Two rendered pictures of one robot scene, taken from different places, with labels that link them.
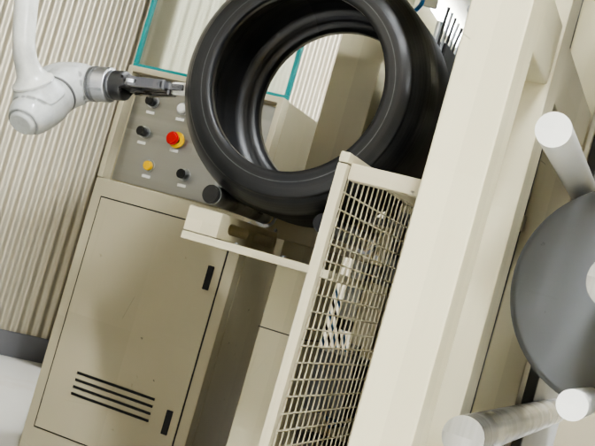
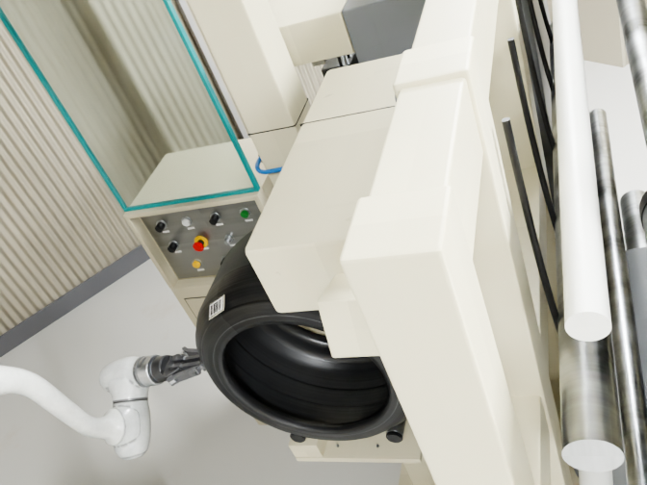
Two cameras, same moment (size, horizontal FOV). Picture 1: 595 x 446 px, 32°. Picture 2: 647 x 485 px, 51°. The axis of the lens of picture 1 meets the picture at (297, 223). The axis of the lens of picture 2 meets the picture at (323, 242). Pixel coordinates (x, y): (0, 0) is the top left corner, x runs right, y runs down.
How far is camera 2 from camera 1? 195 cm
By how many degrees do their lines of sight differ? 38
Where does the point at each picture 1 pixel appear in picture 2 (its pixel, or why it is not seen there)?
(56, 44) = (16, 55)
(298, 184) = (361, 434)
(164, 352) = not seen: hidden behind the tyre
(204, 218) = (305, 449)
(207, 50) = (217, 376)
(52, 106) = (141, 432)
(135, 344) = not seen: hidden behind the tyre
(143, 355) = not seen: hidden behind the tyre
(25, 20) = (71, 421)
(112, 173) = (176, 274)
